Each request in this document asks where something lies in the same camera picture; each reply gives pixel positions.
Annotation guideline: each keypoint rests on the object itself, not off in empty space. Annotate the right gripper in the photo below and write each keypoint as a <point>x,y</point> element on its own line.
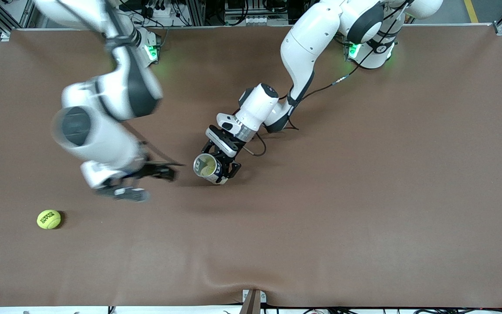
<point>156,170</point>

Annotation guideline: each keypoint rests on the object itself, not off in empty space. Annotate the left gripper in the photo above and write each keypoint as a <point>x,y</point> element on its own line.
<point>232,165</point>

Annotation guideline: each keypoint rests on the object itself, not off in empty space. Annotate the tennis ball can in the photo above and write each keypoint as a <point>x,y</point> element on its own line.
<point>218,176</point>

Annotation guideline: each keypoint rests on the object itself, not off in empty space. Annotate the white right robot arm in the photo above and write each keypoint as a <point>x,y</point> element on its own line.
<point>103,139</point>

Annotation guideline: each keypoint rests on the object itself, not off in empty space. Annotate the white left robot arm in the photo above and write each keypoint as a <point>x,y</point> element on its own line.
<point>307,43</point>

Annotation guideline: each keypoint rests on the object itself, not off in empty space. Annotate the brown table mat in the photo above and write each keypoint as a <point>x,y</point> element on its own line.
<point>251,240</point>

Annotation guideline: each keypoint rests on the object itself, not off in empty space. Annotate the white terminal block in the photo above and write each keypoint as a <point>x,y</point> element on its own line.
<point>251,20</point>

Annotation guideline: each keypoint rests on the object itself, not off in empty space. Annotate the white power strip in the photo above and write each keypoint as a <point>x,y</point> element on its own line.
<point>164,11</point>

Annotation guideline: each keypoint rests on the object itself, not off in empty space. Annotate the grey table edge bracket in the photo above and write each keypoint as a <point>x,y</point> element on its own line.
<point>263,296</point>

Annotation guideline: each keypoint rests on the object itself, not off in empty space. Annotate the brown camera post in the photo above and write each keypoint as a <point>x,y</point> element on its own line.
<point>251,305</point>

